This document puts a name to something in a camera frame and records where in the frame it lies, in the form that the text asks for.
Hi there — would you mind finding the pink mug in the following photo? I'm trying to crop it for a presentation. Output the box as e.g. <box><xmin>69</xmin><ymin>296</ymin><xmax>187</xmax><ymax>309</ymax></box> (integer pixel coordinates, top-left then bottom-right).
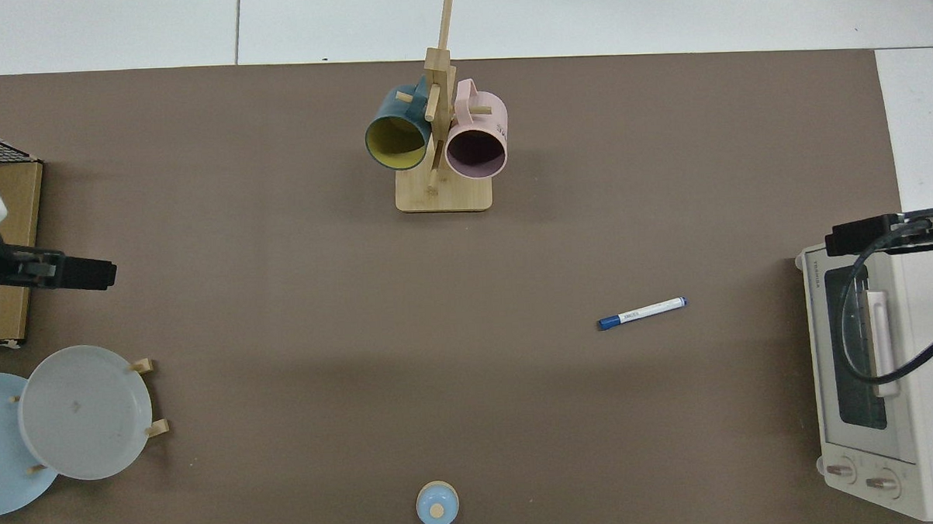
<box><xmin>442</xmin><ymin>78</ymin><xmax>510</xmax><ymax>181</ymax></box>

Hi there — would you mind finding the wooden cup stand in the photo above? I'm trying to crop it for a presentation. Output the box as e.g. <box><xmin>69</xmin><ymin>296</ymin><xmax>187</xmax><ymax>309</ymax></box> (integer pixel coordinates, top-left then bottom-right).
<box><xmin>389</xmin><ymin>0</ymin><xmax>494</xmax><ymax>215</ymax></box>

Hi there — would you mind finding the grey plate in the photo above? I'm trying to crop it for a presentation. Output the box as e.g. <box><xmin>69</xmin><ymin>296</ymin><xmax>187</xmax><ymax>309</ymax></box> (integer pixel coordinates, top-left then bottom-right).
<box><xmin>16</xmin><ymin>343</ymin><xmax>155</xmax><ymax>484</ymax></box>

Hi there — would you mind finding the brown table cloth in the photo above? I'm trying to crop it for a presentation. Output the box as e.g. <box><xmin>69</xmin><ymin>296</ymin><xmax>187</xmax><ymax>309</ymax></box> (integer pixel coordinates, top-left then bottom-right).
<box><xmin>0</xmin><ymin>42</ymin><xmax>915</xmax><ymax>524</ymax></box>

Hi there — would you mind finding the white marker with blue cap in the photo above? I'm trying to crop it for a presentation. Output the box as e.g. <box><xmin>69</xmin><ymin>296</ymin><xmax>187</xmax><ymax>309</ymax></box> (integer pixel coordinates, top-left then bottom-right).
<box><xmin>596</xmin><ymin>296</ymin><xmax>689</xmax><ymax>332</ymax></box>

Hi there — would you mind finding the wooden plate rack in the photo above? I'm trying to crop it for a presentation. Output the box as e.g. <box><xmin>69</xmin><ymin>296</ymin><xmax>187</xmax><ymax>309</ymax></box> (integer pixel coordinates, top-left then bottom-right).
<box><xmin>9</xmin><ymin>357</ymin><xmax>171</xmax><ymax>476</ymax></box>

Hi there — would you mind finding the dark teal mug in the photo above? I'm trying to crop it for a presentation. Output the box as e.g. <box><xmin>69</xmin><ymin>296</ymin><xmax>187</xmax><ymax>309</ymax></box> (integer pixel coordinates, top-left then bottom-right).
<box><xmin>363</xmin><ymin>75</ymin><xmax>439</xmax><ymax>172</ymax></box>

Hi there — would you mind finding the wire basket with wooden floor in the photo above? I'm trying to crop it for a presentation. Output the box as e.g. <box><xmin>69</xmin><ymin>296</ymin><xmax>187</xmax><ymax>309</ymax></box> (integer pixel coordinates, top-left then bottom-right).
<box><xmin>0</xmin><ymin>124</ymin><xmax>51</xmax><ymax>349</ymax></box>

